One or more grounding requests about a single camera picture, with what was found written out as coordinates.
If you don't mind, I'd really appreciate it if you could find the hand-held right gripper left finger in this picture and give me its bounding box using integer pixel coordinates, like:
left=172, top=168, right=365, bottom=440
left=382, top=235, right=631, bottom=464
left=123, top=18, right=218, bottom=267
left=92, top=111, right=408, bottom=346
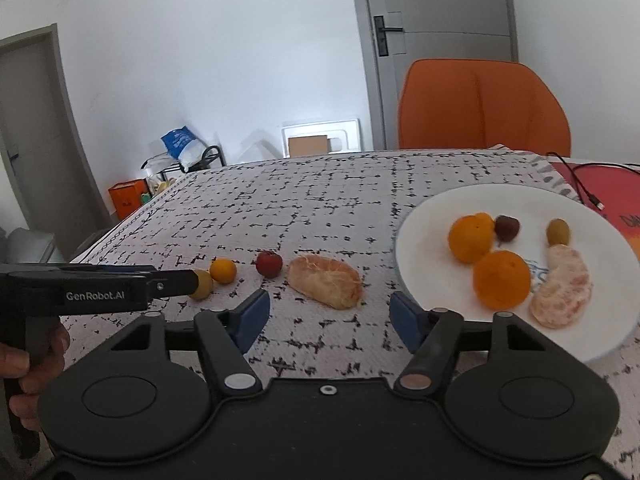
left=102, top=288, right=272, bottom=395

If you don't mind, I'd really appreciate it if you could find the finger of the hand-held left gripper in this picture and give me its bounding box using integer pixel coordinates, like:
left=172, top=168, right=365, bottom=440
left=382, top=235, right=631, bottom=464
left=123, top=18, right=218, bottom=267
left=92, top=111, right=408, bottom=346
left=146, top=269, right=199, bottom=299

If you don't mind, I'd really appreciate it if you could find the black wire rack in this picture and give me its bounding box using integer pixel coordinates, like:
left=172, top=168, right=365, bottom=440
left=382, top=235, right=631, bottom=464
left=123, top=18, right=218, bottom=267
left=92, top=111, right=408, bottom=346
left=140, top=145, right=227, bottom=177

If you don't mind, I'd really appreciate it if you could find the medium orange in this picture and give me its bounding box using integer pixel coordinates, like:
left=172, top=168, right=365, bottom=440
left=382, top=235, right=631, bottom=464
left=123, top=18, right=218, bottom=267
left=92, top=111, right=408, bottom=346
left=448, top=212, right=497, bottom=265

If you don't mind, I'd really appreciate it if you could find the peeled orange half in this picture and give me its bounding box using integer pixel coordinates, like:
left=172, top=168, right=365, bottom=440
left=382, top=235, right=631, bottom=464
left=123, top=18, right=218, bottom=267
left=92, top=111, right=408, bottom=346
left=287, top=254, right=363, bottom=310

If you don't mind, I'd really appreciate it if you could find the black and white patterned tablecloth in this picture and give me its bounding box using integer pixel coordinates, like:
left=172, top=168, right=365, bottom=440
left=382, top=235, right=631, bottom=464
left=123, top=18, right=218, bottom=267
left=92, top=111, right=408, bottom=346
left=67, top=147, right=640, bottom=480

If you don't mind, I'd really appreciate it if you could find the peeled orange crescent piece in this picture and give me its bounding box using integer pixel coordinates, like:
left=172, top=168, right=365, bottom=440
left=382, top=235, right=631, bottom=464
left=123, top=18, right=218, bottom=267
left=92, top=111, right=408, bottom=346
left=530, top=244, right=594, bottom=330

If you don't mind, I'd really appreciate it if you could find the olive green round fruit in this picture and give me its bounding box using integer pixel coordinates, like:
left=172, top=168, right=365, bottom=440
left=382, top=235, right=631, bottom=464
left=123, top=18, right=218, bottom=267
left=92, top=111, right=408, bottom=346
left=546, top=218, right=571, bottom=247

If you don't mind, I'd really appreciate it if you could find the bright red small fruit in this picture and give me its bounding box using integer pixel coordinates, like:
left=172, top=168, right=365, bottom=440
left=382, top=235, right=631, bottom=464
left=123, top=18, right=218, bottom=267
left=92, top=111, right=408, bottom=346
left=255, top=251, right=283, bottom=279

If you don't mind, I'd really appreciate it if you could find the yellow-green round fruit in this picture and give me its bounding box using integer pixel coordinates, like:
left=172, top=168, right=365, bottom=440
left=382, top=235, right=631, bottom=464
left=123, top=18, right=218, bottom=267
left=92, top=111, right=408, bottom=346
left=188, top=269, right=214, bottom=301

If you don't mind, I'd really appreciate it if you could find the orange chair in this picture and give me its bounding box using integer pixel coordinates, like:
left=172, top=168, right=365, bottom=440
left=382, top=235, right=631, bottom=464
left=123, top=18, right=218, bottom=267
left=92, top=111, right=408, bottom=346
left=397, top=58, right=572, bottom=157

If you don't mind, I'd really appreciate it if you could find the orange box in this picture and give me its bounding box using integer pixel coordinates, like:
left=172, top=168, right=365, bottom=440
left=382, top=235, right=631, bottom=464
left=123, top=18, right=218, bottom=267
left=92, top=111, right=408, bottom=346
left=108, top=179, right=151, bottom=221

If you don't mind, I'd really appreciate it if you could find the dark red small fruit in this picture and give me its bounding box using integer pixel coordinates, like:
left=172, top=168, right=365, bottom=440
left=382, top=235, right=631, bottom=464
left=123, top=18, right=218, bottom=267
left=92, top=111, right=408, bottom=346
left=494, top=214, right=521, bottom=242

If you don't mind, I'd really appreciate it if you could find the small orange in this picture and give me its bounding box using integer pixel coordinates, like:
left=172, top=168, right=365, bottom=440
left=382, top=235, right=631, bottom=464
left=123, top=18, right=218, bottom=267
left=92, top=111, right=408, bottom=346
left=209, top=258, right=238, bottom=285

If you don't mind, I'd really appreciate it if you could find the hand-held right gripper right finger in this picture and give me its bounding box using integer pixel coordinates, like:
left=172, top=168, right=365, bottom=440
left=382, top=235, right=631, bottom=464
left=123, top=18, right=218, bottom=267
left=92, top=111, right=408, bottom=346
left=389, top=291, right=553, bottom=395

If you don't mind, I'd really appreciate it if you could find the blue and white bag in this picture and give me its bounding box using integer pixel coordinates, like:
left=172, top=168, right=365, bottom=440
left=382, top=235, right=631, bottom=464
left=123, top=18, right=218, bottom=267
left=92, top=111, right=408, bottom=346
left=160, top=125, right=207, bottom=171

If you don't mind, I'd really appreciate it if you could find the white plate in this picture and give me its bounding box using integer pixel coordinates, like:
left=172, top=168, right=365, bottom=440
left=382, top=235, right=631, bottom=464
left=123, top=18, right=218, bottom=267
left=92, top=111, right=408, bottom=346
left=394, top=183, right=640, bottom=365

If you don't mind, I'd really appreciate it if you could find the grey side door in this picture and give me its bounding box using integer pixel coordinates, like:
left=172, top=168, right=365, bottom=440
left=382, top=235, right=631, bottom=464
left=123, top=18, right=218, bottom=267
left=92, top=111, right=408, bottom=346
left=0, top=25, right=114, bottom=242

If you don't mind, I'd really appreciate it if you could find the brown cardboard piece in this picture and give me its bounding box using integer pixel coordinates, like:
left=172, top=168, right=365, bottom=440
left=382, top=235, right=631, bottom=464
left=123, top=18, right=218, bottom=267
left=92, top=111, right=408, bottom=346
left=288, top=135, right=330, bottom=157

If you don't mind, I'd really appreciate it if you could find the white framed board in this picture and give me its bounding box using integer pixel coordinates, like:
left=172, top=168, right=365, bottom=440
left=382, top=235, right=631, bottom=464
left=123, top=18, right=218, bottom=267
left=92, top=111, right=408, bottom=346
left=281, top=118, right=361, bottom=159

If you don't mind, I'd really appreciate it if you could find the black door handle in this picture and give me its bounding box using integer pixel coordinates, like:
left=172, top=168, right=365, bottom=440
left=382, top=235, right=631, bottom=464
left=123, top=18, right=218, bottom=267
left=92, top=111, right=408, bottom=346
left=374, top=15, right=404, bottom=58

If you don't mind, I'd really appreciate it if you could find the grey seat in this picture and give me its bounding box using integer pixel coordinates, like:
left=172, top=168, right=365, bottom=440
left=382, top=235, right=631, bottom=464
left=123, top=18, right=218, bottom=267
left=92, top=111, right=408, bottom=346
left=0, top=227, right=57, bottom=267

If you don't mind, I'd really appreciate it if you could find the large orange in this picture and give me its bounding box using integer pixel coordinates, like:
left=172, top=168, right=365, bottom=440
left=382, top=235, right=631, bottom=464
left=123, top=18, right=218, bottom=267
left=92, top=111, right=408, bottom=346
left=473, top=250, right=532, bottom=311

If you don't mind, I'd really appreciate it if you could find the person's left hand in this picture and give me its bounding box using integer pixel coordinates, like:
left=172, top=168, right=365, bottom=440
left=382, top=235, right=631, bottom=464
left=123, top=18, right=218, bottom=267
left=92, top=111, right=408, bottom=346
left=0, top=319, right=72, bottom=433

